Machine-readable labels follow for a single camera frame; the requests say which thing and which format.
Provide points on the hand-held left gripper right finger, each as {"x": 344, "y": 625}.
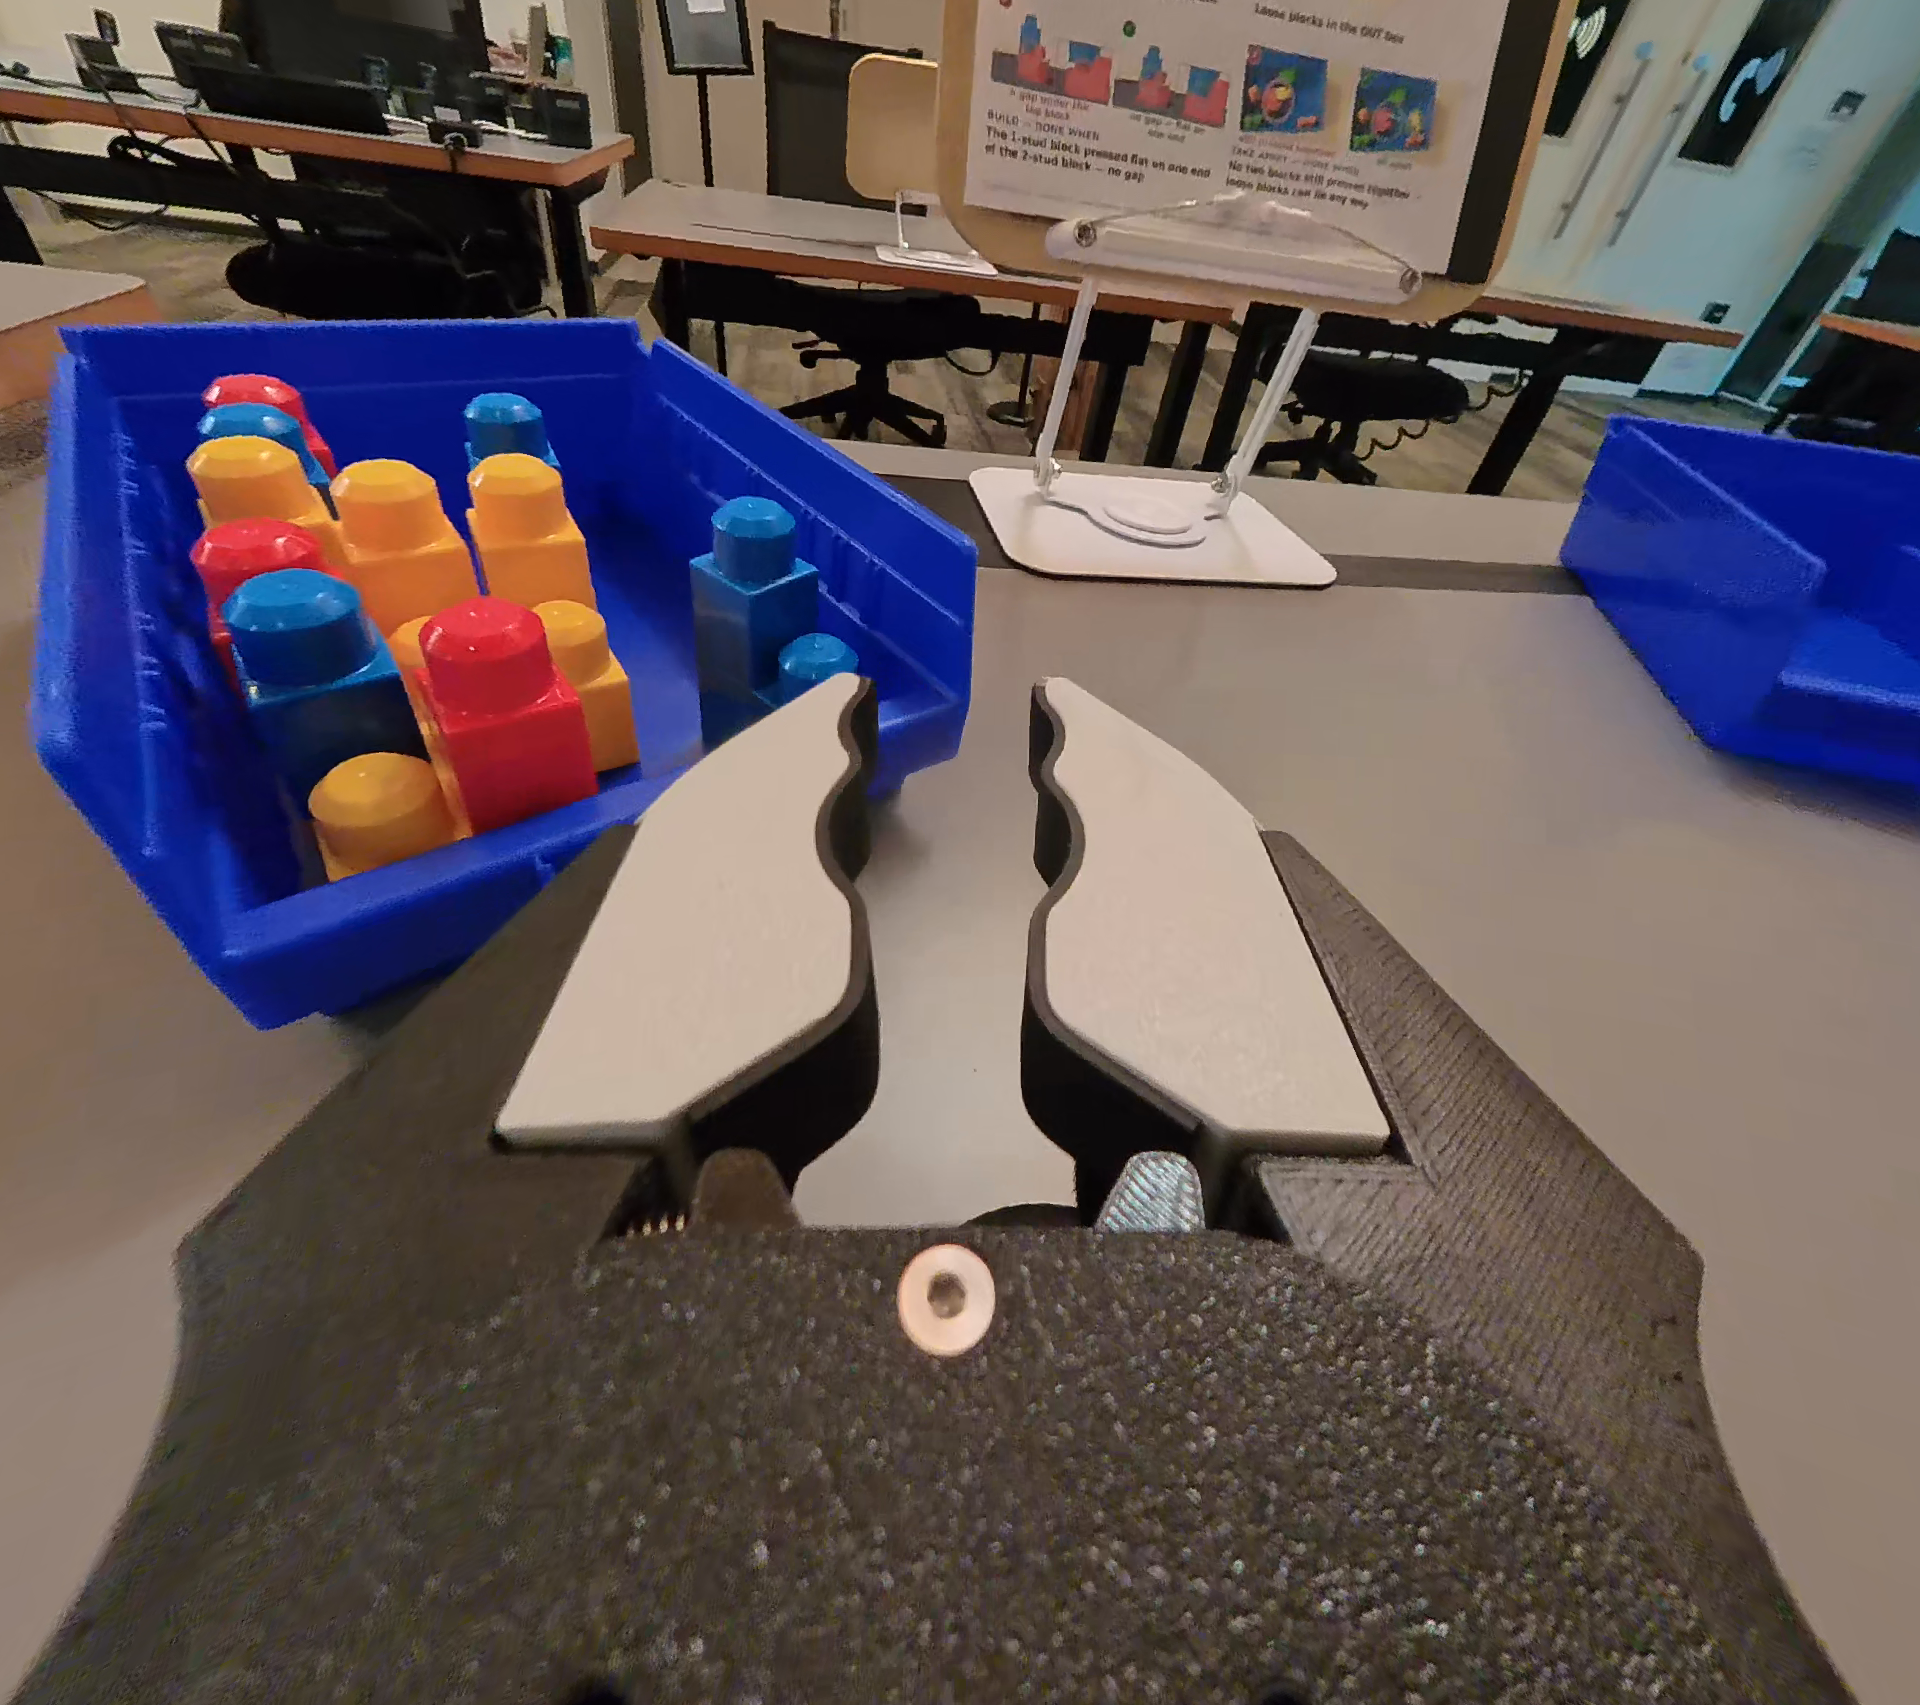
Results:
{"x": 1199, "y": 984}

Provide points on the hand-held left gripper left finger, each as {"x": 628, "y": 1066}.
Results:
{"x": 707, "y": 970}

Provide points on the blue storage bin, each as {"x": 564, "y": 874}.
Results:
{"x": 1697, "y": 596}
{"x": 149, "y": 761}

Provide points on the pile of mega blocks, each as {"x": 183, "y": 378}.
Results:
{"x": 390, "y": 536}

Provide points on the clear acrylic stand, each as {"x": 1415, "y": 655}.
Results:
{"x": 932, "y": 253}

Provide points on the printed instruction sheet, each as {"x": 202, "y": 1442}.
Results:
{"x": 1247, "y": 8}

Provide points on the black phone sign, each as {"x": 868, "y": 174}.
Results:
{"x": 1763, "y": 64}
{"x": 1605, "y": 26}

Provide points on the black computer monitor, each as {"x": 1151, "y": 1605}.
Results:
{"x": 248, "y": 8}

